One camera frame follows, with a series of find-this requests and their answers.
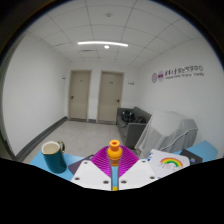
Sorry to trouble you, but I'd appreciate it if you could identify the beige door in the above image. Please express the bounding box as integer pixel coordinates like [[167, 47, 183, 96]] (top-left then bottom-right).
[[96, 70, 125, 125], [67, 69, 93, 122]]

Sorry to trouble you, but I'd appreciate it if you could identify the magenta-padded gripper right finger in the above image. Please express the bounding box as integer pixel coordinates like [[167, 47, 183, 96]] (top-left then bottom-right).
[[117, 145, 159, 191]]

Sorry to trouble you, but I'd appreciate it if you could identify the black bag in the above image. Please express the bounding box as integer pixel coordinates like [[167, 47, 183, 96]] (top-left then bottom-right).
[[121, 110, 147, 124]]

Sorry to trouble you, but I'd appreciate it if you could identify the long ceiling light strip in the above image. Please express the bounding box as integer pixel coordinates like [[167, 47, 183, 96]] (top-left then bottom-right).
[[77, 40, 129, 48]]

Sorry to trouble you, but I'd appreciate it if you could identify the grey sofa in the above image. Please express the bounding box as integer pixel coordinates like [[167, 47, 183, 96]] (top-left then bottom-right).
[[115, 106, 153, 150]]

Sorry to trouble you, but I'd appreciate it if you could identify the orange charger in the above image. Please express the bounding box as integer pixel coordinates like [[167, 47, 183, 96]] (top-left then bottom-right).
[[107, 139, 123, 167]]

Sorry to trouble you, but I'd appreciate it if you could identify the white rainbow-print mouse pad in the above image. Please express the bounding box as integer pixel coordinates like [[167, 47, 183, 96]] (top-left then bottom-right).
[[146, 148, 191, 180]]

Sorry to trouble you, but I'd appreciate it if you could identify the wall lettering sign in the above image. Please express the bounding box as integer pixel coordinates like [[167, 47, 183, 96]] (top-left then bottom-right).
[[151, 65, 205, 84]]

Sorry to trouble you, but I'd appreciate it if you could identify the white cloth-covered furniture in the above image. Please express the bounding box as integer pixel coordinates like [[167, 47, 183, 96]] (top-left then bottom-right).
[[134, 111, 199, 160]]

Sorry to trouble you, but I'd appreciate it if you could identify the teal mug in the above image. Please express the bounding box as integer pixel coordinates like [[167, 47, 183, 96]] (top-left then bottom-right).
[[40, 139, 68, 174]]

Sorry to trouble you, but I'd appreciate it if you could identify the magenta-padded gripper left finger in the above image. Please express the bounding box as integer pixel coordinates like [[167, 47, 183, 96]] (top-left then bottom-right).
[[70, 145, 114, 192]]

